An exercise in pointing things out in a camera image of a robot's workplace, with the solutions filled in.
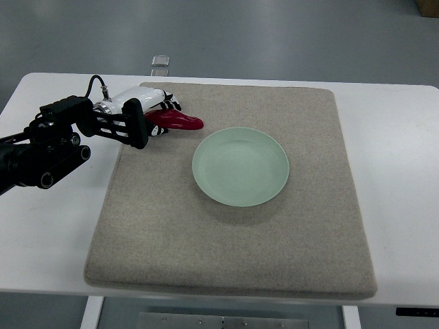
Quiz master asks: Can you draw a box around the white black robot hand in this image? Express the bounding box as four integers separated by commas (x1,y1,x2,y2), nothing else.
102,86,182,136

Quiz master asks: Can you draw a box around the red pepper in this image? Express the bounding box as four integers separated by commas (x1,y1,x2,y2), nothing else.
144,108,204,130

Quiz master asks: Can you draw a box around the light green plate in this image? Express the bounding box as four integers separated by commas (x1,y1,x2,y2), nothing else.
192,127,289,207

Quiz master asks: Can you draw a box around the beige fabric mat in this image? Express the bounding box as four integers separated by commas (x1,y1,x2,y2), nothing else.
84,82,377,300

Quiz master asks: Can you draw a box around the white left table leg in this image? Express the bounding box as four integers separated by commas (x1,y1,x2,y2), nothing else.
80,296,104,329

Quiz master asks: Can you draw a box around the white table leg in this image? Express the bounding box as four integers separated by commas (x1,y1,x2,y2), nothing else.
80,296,104,329
342,306,361,329

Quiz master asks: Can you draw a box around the white right table leg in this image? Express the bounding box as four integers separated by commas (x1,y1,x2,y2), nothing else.
342,306,361,329

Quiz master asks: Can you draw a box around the cardboard box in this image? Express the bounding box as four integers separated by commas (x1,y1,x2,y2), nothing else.
416,0,439,18

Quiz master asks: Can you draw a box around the black table control panel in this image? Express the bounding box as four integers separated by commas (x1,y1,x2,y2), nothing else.
395,307,439,317

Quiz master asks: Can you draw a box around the metal table base plate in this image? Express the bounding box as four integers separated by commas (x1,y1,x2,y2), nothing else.
136,313,309,329

